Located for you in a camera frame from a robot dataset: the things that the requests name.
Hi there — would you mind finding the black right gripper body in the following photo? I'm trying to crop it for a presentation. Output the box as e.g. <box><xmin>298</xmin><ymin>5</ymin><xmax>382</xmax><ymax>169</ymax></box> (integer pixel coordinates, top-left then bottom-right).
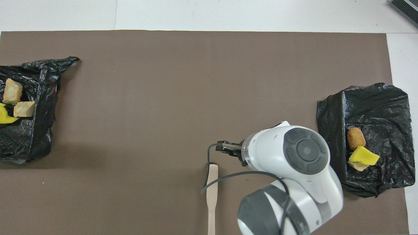
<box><xmin>216</xmin><ymin>140</ymin><xmax>246</xmax><ymax>167</ymax></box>

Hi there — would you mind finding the beige brush with black bristles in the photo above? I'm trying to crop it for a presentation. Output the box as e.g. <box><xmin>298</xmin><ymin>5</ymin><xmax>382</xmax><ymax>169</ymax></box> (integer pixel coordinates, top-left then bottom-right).
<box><xmin>206</xmin><ymin>164</ymin><xmax>219</xmax><ymax>235</ymax></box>

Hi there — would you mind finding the brown oval bread roll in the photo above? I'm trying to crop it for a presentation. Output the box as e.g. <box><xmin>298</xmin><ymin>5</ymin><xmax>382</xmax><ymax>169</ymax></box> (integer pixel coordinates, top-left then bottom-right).
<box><xmin>347</xmin><ymin>127</ymin><xmax>366</xmax><ymax>151</ymax></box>

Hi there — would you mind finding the striped croissant piece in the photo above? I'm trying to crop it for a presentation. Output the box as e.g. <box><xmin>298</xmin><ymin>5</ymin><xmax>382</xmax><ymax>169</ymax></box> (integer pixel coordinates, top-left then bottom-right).
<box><xmin>347</xmin><ymin>161</ymin><xmax>370</xmax><ymax>172</ymax></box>
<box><xmin>3</xmin><ymin>78</ymin><xmax>24</xmax><ymax>105</ymax></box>

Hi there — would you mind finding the wavy yellow sponge piece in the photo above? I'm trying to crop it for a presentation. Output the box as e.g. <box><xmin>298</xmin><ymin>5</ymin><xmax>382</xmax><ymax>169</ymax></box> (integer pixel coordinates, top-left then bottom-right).
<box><xmin>348</xmin><ymin>146</ymin><xmax>380</xmax><ymax>166</ymax></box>

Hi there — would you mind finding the pale beige bread chunk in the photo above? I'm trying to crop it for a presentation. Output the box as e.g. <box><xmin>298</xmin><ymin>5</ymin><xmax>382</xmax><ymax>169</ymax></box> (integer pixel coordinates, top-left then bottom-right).
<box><xmin>13</xmin><ymin>101</ymin><xmax>36</xmax><ymax>118</ymax></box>

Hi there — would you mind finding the yellow green scouring sponge piece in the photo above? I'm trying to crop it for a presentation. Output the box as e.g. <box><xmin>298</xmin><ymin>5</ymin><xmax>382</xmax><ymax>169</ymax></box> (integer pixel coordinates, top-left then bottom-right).
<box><xmin>0</xmin><ymin>103</ymin><xmax>20</xmax><ymax>125</ymax></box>

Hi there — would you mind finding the black bag lined bin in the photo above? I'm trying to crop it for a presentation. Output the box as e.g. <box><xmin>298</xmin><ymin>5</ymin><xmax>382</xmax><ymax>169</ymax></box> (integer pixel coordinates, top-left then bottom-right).
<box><xmin>316</xmin><ymin>83</ymin><xmax>416</xmax><ymax>198</ymax></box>
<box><xmin>0</xmin><ymin>56</ymin><xmax>79</xmax><ymax>164</ymax></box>

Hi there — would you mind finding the brown paper table mat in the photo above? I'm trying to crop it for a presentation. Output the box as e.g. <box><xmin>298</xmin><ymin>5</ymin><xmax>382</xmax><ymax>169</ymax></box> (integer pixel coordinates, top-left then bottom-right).
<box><xmin>0</xmin><ymin>30</ymin><xmax>409</xmax><ymax>235</ymax></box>

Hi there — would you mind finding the grey ribbed device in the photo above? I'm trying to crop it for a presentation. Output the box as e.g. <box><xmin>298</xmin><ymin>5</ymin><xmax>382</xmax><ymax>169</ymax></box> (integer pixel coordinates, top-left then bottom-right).
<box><xmin>390</xmin><ymin>0</ymin><xmax>418</xmax><ymax>27</ymax></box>

